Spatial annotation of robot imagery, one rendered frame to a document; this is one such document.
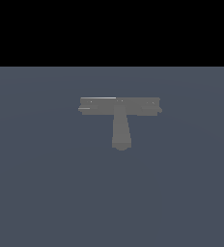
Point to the grey faucet body with spout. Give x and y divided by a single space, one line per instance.
121 128

